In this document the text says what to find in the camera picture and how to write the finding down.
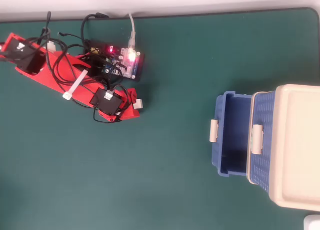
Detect beige plastic drawer cabinet frame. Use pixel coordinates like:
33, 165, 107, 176
246, 84, 320, 212

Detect servo controller circuit board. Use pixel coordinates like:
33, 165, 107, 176
87, 39, 146, 82

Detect small white cube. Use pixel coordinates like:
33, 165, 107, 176
133, 98, 146, 110

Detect white box corner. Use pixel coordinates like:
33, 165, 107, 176
303, 214, 320, 230

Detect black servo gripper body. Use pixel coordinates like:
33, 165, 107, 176
89, 87, 125, 123

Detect blue woven-pattern drawer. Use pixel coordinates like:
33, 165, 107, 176
209, 90, 253, 177
248, 91, 277, 188

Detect black gripper servo wire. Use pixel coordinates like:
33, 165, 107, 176
93, 107, 123, 124

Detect white USB cable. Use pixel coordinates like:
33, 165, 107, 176
127, 12, 138, 52

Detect long black servo cable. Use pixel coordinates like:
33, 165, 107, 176
57, 32, 87, 50

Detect beige drawer handle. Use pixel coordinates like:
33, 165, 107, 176
250, 124, 264, 155
209, 119, 220, 143

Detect black power cable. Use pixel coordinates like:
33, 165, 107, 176
80, 12, 110, 49

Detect dark green table mat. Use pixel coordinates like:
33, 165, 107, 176
0, 7, 320, 230

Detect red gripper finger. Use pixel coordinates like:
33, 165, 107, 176
116, 106, 141, 121
126, 88, 139, 103

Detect long white zip tie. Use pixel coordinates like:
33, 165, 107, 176
62, 69, 89, 100

